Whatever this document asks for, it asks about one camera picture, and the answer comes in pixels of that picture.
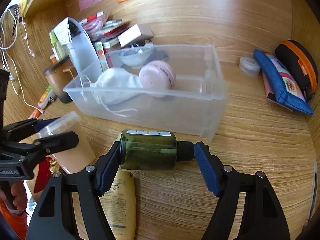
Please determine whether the yellow lotion tube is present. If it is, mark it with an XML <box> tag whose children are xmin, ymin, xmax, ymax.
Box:
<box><xmin>100</xmin><ymin>170</ymin><xmax>136</xmax><ymax>239</ymax></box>

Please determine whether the gourd charm with tassel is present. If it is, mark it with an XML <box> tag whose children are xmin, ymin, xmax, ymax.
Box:
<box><xmin>49</xmin><ymin>158</ymin><xmax>63</xmax><ymax>174</ymax></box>

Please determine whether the red white marker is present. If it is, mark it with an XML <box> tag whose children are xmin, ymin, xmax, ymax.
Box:
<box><xmin>79</xmin><ymin>11</ymin><xmax>104</xmax><ymax>25</ymax></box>

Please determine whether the blue colourful pencil pouch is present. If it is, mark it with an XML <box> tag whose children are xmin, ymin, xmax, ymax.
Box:
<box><xmin>253</xmin><ymin>49</ymin><xmax>313</xmax><ymax>115</ymax></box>

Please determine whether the stack of booklets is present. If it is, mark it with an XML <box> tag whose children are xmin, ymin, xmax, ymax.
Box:
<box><xmin>86</xmin><ymin>20</ymin><xmax>131</xmax><ymax>43</ymax></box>

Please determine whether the fruit pattern box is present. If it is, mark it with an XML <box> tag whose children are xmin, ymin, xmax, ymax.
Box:
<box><xmin>93</xmin><ymin>42</ymin><xmax>109</xmax><ymax>72</ymax></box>

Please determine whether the orange capped marker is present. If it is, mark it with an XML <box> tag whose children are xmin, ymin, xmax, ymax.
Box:
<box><xmin>29</xmin><ymin>108</ymin><xmax>44</xmax><ymax>119</ymax></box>

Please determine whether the left hand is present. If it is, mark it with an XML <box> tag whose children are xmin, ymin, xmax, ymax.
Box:
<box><xmin>10</xmin><ymin>181</ymin><xmax>28</xmax><ymax>212</ymax></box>

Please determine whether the green cap lotion bottle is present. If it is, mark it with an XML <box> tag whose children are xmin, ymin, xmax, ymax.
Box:
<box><xmin>49</xmin><ymin>30</ymin><xmax>66</xmax><ymax>61</ymax></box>

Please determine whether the beige drink cup with lid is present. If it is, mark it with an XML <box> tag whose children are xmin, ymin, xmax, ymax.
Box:
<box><xmin>37</xmin><ymin>111</ymin><xmax>95</xmax><ymax>174</ymax></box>

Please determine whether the brown ceramic mug with lid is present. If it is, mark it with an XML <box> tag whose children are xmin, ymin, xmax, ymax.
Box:
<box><xmin>43</xmin><ymin>55</ymin><xmax>78</xmax><ymax>103</ymax></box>

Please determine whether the pink cable in bag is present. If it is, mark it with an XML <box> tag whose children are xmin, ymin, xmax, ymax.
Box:
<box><xmin>81</xmin><ymin>15</ymin><xmax>110</xmax><ymax>34</ymax></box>

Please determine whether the pink round compact case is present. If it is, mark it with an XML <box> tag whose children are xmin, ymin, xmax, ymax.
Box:
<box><xmin>139</xmin><ymin>60</ymin><xmax>176</xmax><ymax>90</ymax></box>

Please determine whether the orange packet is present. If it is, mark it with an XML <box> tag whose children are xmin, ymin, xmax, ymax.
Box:
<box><xmin>50</xmin><ymin>55</ymin><xmax>57</xmax><ymax>63</ymax></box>

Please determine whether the white rectangular box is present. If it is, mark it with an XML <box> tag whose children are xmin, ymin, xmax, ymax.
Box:
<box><xmin>118</xmin><ymin>24</ymin><xmax>154</xmax><ymax>47</ymax></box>

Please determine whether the dark green glass bottle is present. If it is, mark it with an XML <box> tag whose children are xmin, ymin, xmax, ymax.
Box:
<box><xmin>119</xmin><ymin>129</ymin><xmax>195</xmax><ymax>171</ymax></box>

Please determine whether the white charging cable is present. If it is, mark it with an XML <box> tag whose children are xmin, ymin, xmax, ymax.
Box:
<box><xmin>0</xmin><ymin>7</ymin><xmax>38</xmax><ymax>111</ymax></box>

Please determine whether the clear plastic storage bin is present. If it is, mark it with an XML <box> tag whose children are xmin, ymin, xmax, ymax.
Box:
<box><xmin>64</xmin><ymin>44</ymin><xmax>226</xmax><ymax>140</ymax></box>

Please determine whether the small bowl of trinkets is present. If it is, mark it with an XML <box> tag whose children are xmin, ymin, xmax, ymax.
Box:
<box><xmin>118</xmin><ymin>44</ymin><xmax>153</xmax><ymax>68</ymax></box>

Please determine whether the black orange zip case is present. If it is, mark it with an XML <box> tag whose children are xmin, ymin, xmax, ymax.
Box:
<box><xmin>274</xmin><ymin>40</ymin><xmax>318</xmax><ymax>102</ymax></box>

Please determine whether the small round white jar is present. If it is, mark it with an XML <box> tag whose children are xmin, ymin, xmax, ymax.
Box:
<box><xmin>239</xmin><ymin>56</ymin><xmax>261</xmax><ymax>76</ymax></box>

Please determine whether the red velvet pouch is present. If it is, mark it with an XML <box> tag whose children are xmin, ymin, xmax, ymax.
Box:
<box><xmin>34</xmin><ymin>157</ymin><xmax>52</xmax><ymax>194</ymax></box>

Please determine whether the white drawstring cloth pouch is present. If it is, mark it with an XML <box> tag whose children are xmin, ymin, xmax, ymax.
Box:
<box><xmin>80</xmin><ymin>68</ymin><xmax>143</xmax><ymax>118</ymax></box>

